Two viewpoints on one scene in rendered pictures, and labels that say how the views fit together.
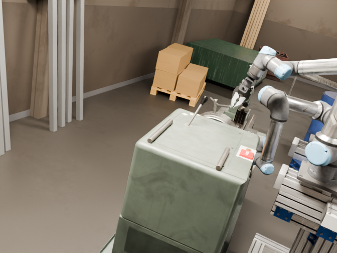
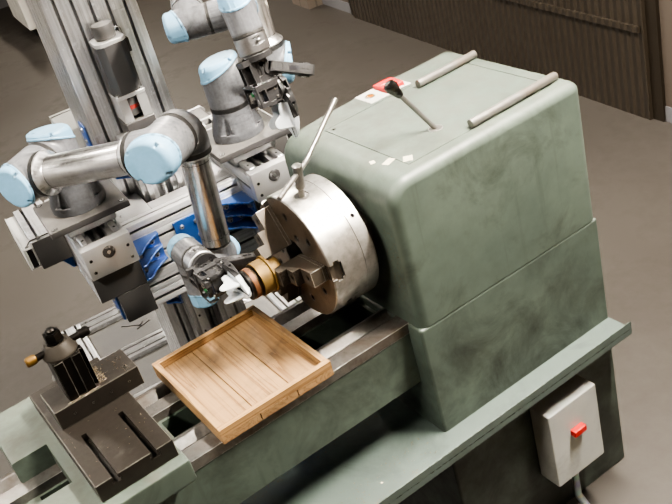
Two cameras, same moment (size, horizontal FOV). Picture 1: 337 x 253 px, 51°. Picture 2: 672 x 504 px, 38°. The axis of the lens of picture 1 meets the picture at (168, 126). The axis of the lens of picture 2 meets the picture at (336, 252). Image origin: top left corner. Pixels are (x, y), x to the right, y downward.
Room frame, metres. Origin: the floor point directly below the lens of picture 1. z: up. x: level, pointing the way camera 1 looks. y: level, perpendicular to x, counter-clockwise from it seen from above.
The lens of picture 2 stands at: (3.23, 1.26, 2.23)
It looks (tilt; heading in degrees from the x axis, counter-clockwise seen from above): 31 degrees down; 229
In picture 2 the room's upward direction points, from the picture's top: 16 degrees counter-clockwise
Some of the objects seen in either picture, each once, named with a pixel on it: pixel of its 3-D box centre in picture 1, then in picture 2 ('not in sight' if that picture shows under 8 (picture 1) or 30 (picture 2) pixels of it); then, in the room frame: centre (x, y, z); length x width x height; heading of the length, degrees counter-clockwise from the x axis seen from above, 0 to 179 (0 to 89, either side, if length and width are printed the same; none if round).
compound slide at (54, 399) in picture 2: (237, 125); (92, 388); (2.50, -0.50, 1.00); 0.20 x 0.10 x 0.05; 165
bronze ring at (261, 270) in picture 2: not in sight; (262, 276); (2.09, -0.31, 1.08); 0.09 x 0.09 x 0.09; 75
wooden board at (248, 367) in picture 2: not in sight; (240, 369); (2.22, -0.34, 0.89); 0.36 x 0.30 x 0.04; 75
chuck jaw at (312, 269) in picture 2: not in sight; (307, 272); (2.04, -0.20, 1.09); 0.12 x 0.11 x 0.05; 75
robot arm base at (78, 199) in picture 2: not in sight; (72, 187); (2.10, -0.99, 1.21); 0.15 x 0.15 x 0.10
